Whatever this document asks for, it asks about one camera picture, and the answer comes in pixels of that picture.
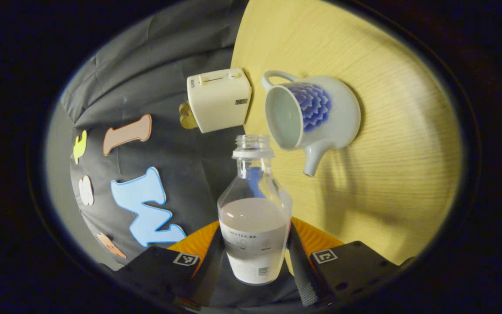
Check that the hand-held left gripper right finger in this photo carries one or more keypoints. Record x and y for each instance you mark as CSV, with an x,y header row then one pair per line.
x,y
303,279

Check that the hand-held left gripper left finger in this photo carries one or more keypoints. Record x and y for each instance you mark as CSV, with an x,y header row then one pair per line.
x,y
209,274

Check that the clear plastic water bottle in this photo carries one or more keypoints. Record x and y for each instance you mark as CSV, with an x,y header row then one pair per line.
x,y
254,235

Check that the white blue flower teacup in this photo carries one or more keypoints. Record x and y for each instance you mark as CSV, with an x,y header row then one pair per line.
x,y
342,113

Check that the brown bread slice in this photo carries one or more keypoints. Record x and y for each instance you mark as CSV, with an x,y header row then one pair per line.
x,y
189,122
184,109

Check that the white toaster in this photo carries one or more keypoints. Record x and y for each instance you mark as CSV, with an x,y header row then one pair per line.
x,y
218,102

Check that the black backdrop cloth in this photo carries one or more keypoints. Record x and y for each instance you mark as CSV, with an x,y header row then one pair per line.
x,y
155,65

